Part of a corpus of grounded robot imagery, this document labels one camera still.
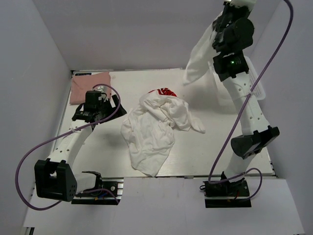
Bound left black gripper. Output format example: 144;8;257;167
97;94;127;124

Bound folded pink t shirt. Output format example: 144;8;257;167
69;72;111;105

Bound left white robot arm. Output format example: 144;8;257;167
34;91;127;202

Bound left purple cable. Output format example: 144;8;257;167
15;84;122;211

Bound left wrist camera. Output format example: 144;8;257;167
84;86;108;110

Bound plain white t shirt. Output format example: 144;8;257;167
182;24;216;86

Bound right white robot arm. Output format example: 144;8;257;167
212;0;280;195

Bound white plastic basket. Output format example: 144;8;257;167
209;55;266;106

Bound white red print t shirt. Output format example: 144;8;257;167
139;88;205;134

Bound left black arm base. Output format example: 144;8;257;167
71;178;124;205

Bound white cartoon print t shirt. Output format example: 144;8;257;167
121;91;175;177

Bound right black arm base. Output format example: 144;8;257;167
200;178;251;209

